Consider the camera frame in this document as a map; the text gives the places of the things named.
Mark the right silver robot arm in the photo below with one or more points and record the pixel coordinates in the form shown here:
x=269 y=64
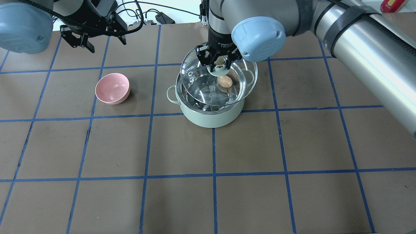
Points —
x=377 y=52

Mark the red bottle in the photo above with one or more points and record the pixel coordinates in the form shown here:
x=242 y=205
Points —
x=391 y=6

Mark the pale green cooking pot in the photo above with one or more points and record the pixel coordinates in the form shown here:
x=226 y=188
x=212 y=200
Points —
x=201 y=114

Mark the glass pot lid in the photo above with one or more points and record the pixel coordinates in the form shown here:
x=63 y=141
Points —
x=201 y=84

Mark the beige egg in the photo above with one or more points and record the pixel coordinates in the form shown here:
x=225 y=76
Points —
x=225 y=81

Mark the pink bowl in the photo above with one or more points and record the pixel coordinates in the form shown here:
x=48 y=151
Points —
x=113 y=88

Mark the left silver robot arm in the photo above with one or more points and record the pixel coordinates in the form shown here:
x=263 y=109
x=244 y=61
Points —
x=25 y=28

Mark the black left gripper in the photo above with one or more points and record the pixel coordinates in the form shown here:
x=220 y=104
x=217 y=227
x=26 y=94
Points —
x=79 y=20

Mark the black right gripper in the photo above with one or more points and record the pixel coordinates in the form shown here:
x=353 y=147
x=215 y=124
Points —
x=220 y=40

